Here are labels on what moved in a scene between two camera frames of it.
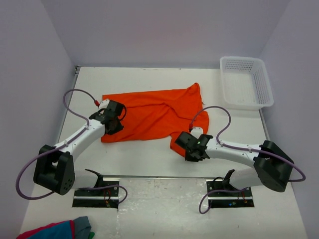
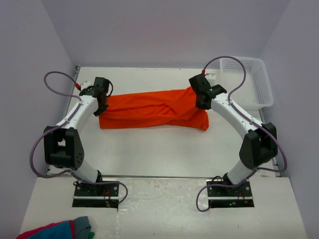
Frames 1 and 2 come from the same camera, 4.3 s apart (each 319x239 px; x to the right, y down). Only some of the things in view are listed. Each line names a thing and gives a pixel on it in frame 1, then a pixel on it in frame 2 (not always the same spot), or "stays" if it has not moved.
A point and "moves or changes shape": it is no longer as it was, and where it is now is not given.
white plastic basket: x=245 y=82 stays
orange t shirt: x=164 y=113 moves or changes shape
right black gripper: x=193 y=154 → x=202 y=100
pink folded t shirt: x=25 y=235 stays
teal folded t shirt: x=62 y=230 stays
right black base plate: x=224 y=199 stays
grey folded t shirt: x=82 y=227 stays
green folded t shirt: x=91 y=235 stays
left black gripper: x=112 y=127 → x=101 y=102
